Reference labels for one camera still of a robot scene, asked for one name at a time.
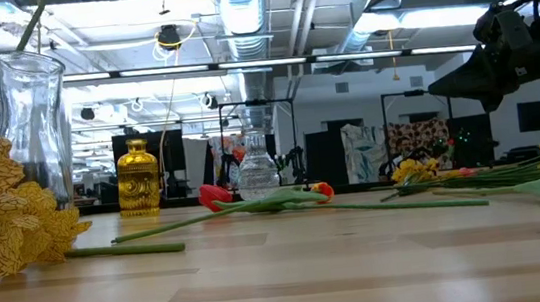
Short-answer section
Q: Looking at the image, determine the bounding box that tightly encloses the tall clear glass vase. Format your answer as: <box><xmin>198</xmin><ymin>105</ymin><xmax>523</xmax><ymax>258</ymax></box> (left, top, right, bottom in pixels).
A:
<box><xmin>0</xmin><ymin>44</ymin><xmax>81</xmax><ymax>216</ymax></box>

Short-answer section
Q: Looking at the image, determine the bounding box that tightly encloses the ribbed clear glass vase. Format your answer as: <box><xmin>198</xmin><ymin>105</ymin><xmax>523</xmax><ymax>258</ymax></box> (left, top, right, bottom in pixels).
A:
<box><xmin>231</xmin><ymin>127</ymin><xmax>284</xmax><ymax>203</ymax></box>

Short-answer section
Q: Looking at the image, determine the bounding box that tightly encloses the amber glass bottle vase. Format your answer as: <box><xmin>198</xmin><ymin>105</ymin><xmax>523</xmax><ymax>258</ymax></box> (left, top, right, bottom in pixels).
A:
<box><xmin>111</xmin><ymin>136</ymin><xmax>165</xmax><ymax>220</ymax></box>

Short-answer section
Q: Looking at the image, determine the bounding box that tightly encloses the black partition panel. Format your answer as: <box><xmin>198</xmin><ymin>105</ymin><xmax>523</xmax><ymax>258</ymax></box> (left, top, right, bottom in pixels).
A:
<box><xmin>302</xmin><ymin>127</ymin><xmax>350</xmax><ymax>189</ymax></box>
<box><xmin>446</xmin><ymin>112</ymin><xmax>497</xmax><ymax>171</ymax></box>
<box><xmin>111</xmin><ymin>128</ymin><xmax>190</xmax><ymax>204</ymax></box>

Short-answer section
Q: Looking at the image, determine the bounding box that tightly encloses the brown floral patterned cloth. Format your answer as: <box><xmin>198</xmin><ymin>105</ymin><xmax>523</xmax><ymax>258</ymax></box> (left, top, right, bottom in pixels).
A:
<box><xmin>386</xmin><ymin>116</ymin><xmax>453</xmax><ymax>169</ymax></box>

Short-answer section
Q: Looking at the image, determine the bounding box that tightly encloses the black background desk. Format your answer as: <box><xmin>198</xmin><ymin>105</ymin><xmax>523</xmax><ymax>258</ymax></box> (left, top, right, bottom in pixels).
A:
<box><xmin>503</xmin><ymin>144</ymin><xmax>540</xmax><ymax>163</ymax></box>

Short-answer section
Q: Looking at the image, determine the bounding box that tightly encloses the person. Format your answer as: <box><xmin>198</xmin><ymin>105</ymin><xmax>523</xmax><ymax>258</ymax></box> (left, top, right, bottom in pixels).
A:
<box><xmin>388</xmin><ymin>132</ymin><xmax>433</xmax><ymax>164</ymax></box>

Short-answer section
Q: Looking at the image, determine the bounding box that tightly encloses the white teal patterned cloth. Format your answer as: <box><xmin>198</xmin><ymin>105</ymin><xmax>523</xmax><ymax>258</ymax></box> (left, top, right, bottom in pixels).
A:
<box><xmin>340</xmin><ymin>119</ymin><xmax>391</xmax><ymax>186</ymax></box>

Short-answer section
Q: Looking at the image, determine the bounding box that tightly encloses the long linear ceiling light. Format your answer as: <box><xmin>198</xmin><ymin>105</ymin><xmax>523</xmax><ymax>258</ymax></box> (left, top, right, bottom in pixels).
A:
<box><xmin>0</xmin><ymin>28</ymin><xmax>482</xmax><ymax>103</ymax></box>

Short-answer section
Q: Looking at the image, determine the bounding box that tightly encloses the black metal rig frame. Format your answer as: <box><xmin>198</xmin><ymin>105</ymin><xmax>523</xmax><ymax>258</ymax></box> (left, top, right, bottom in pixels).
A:
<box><xmin>379</xmin><ymin>85</ymin><xmax>459</xmax><ymax>180</ymax></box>
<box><xmin>216</xmin><ymin>95</ymin><xmax>303</xmax><ymax>192</ymax></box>

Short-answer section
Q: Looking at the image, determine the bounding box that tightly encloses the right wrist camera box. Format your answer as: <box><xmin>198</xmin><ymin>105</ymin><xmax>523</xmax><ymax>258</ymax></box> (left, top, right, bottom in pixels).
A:
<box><xmin>471</xmin><ymin>0</ymin><xmax>536</xmax><ymax>58</ymax></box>

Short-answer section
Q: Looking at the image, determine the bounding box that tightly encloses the black ceiling camera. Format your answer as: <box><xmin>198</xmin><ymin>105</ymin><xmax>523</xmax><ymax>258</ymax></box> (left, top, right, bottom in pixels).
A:
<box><xmin>154</xmin><ymin>23</ymin><xmax>184</xmax><ymax>53</ymax></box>

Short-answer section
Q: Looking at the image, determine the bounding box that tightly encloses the black metal table frame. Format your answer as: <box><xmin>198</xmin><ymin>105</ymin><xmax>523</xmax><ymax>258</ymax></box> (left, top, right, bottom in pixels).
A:
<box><xmin>74</xmin><ymin>171</ymin><xmax>398</xmax><ymax>221</ymax></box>

